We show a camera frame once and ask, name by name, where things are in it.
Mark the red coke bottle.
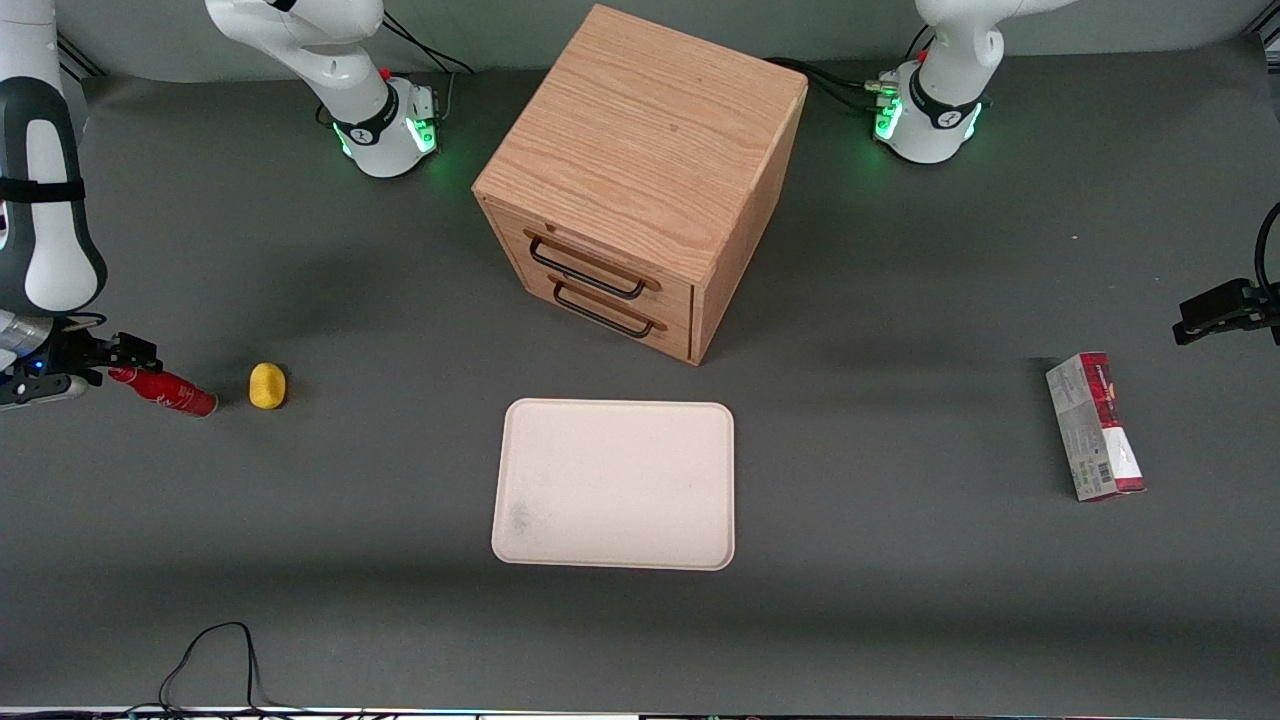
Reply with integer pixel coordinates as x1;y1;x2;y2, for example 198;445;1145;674
108;366;219;418

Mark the black arm base cable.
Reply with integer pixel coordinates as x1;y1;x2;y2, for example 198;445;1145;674
765;25;937;113
378;14;477;126

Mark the wooden drawer front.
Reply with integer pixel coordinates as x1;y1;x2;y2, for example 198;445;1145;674
486;203;697;323
508;262;695;364

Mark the thin black looped cable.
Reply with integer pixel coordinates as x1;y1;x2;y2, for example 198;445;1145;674
125;621;371;719

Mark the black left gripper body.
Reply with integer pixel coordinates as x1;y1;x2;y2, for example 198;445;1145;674
1246;280;1280;347

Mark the black left arm base cable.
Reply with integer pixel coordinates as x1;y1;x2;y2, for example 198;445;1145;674
765;25;937;113

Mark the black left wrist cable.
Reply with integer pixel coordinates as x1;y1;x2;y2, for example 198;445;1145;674
1254;200;1280;301

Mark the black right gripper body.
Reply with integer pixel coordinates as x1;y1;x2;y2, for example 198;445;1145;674
0;335;105;393

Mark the black wire drawer handle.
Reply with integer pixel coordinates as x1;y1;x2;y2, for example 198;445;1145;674
525;231;663;301
549;274;669;339

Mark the yellow lemon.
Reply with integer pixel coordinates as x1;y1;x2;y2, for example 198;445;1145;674
248;363;288;411

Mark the cream plastic tray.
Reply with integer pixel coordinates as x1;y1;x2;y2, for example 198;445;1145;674
491;398;736;572

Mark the grey and red carton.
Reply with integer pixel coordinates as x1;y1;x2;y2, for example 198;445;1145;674
1045;351;1147;502

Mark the wooden drawer cabinet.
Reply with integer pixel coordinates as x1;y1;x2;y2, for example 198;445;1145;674
472;3;809;367

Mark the black right arm base cable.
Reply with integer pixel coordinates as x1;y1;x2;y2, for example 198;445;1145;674
378;14;477;126

